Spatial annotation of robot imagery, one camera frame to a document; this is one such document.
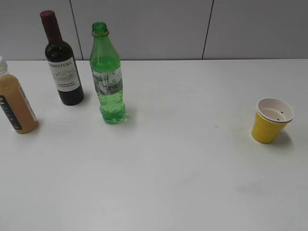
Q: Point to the dark red wine bottle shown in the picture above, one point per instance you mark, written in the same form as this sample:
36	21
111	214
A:
61	61

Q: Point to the green sprite bottle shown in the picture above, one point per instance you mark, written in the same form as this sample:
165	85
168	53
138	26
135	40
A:
107	76

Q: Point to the orange juice bottle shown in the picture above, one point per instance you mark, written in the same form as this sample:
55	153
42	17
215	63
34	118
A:
14	102

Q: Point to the yellow paper cup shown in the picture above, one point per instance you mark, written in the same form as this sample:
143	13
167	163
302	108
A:
272	116

